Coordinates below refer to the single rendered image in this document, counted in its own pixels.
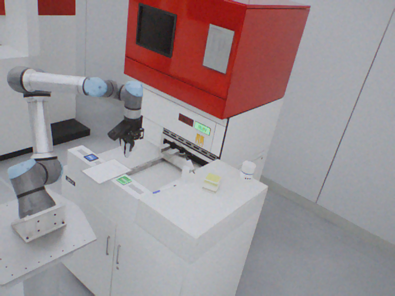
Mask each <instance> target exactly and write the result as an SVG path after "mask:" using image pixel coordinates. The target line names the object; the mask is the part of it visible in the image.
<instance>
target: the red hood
mask: <svg viewBox="0 0 395 296"><path fill-rule="evenodd" d="M310 8H311V5H306V4H301V3H298V2H293V1H288V0H129V5H128V22H127V31H126V48H125V64H124V72H123V73H124V74H125V75H127V76H129V77H132V78H134V79H136V80H138V81H140V82H143V83H145V84H147V85H149V86H151V87H153V88H155V89H157V90H159V91H161V92H164V93H166V94H168V95H170V96H172V97H175V98H177V99H179V100H181V101H183V102H185V103H187V104H189V105H191V106H193V107H195V108H197V109H200V110H202V111H204V112H206V113H208V114H210V115H212V116H215V117H218V118H220V119H221V120H224V119H225V118H227V117H230V116H234V115H236V114H239V113H242V112H244V111H247V110H249V109H253V108H255V107H258V106H261V105H263V104H265V103H268V102H271V101H273V100H276V99H278V98H281V97H284V95H285V92H286V88H287V84H288V82H289V78H290V74H291V71H292V69H293V66H294V62H295V59H296V55H297V51H298V49H299V45H300V41H301V38H302V36H303V32H304V29H305V26H306V22H307V18H308V16H309V11H310Z"/></svg>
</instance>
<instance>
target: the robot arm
mask: <svg viewBox="0 0 395 296"><path fill-rule="evenodd" d="M6 79H7V82H8V85H9V86H10V88H11V89H13V90H14V91H16V92H19V93H23V96H24V100H25V101H27V103H28V107H29V118H30V124H31V135H32V146H33V152H34V153H33V156H32V157H31V159H30V160H27V161H24V162H22V163H19V164H17V165H14V166H11V167H9V168H8V175H9V179H10V181H11V184H12V187H13V189H14V192H15V194H16V198H17V200H18V206H19V210H18V216H19V218H20V219H22V218H25V217H26V216H27V215H28V216H31V215H34V214H36V213H38V212H40V211H43V210H46V209H48V208H51V207H54V206H56V203H55V200H54V199H53V198H52V197H51V195H50V194H48V193H47V191H46V189H45V186H46V185H47V184H52V183H54V182H56V181H58V180H59V179H61V177H62V176H63V171H64V168H63V164H62V163H61V161H60V160H58V158H57V154H56V153H54V152H53V144H52V132H51V121H50V114H49V109H48V100H49V99H51V93H52V92H61V93H67V94H73V95H84V96H92V97H106V98H112V99H117V100H121V101H124V113H123V114H124V119H123V120H122V121H121V122H120V123H119V124H118V125H117V126H116V127H114V128H113V129H112V130H111V131H109V132H108V136H109V138H110V139H111V140H113V141H116V140H118V138H119V142H120V146H121V149H122V152H123V154H124V157H125V158H128V157H129V156H130V154H131V153H132V152H134V151H135V150H136V149H137V146H135V141H134V140H141V139H143V135H142V136H141V132H143V133H144V128H142V119H143V116H142V115H140V114H141V107H142V96H143V85H142V84H141V83H140V82H137V81H128V82H126V84H123V83H119V82H115V81H112V80H110V79H100V78H86V77H84V76H73V75H61V74H54V73H48V72H46V71H43V70H40V69H35V68H28V67H25V66H17V67H14V68H12V69H11V70H10V71H9V72H8V74H7V77H6Z"/></svg>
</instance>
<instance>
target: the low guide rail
mask: <svg viewBox="0 0 395 296"><path fill-rule="evenodd" d="M163 161H165V159H163V158H162V157H158V158H155V159H153V160H151V161H148V162H146V163H143V164H140V165H138V166H135V167H133V168H131V169H132V170H133V171H130V172H128V173H127V174H126V175H127V176H131V175H133V174H135V173H136V172H138V171H141V170H143V169H146V168H148V167H150V166H153V165H155V164H158V163H160V162H163Z"/></svg>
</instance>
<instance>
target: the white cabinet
mask: <svg viewBox="0 0 395 296"><path fill-rule="evenodd" d="M62 196H63V197H65V198H67V199H69V200H70V201H72V202H75V204H76V205H77V206H79V207H80V208H81V209H82V211H83V213H84V215H85V217H86V219H87V221H88V223H89V224H90V226H91V227H92V230H93V232H94V233H95V236H96V238H97V241H95V242H93V243H90V244H88V245H86V246H85V247H84V248H81V249H80V250H76V251H74V252H73V256H71V257H70V258H68V259H66V260H64V261H63V262H62V263H63V264H64V265H65V266H66V267H67V268H68V269H69V270H70V271H71V272H72V273H73V274H74V275H75V276H76V277H77V278H78V279H79V280H80V281H81V282H82V283H83V284H84V285H85V286H86V287H87V288H88V289H89V290H91V291H92V292H93V293H94V294H95V295H96V296H235V294H236V290H237V286H238V283H239V280H240V276H241V274H242V270H243V266H244V264H245V260H246V259H247V255H248V252H249V248H250V245H251V242H252V238H253V235H254V232H255V229H256V226H257V221H258V219H259V216H260V212H261V209H260V210H258V211H257V212H255V213H254V214H253V215H252V216H251V217H249V218H248V219H246V220H245V221H244V222H243V223H241V224H240V226H238V227H237V228H236V229H234V230H233V231H231V232H230V233H229V234H228V235H226V236H225V237H223V238H222V239H221V240H220V241H219V242H218V243H217V244H215V245H214V246H213V247H211V248H210V249H208V250H207V251H206V252H205V253H203V254H202V256H200V257H199V258H197V259H196V260H195V261H194V262H192V263H191V264H190V263H188V262H187V261H186V260H184V259H183V258H182V257H180V256H179V255H178V254H177V253H175V252H174V251H173V250H171V249H170V248H169V247H168V246H166V245H165V244H163V243H162V242H160V241H159V240H158V239H157V238H156V237H155V236H153V235H152V234H151V233H149V232H148V231H146V230H145V229H144V228H142V227H141V226H140V225H138V224H137V223H134V222H133V221H132V220H130V219H128V218H127V217H126V216H125V215H123V214H122V213H121V212H120V211H118V210H117V209H115V208H114V207H112V205H110V204H109V203H108V202H107V201H105V200H104V199H103V198H101V197H99V196H98V195H97V194H95V193H94V192H93V191H92V190H90V189H89V188H88V187H87V186H85V185H84V184H82V183H81V182H80V181H79V180H77V179H76V178H74V176H71V175H70V174H69V173H67V172H66V170H64V171H63V176H62Z"/></svg>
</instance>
